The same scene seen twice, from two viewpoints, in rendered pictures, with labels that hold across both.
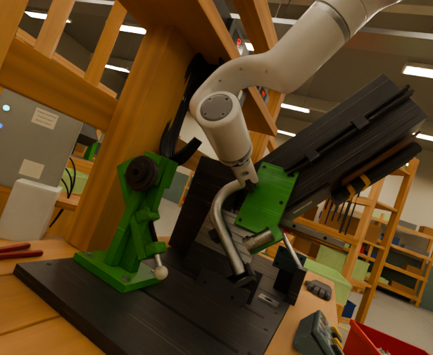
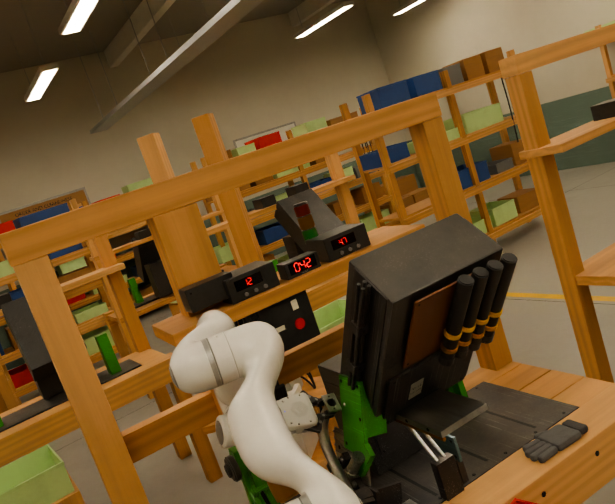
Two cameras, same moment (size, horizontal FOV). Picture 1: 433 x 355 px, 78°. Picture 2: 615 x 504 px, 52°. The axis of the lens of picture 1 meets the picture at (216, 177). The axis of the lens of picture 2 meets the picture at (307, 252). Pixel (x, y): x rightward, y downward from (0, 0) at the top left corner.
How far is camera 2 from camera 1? 1.52 m
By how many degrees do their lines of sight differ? 41
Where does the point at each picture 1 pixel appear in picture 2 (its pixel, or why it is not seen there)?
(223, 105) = (220, 431)
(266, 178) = (345, 394)
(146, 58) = not seen: hidden behind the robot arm
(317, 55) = (229, 390)
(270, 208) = (356, 426)
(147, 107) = not seen: hidden behind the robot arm
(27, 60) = (145, 435)
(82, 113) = (195, 425)
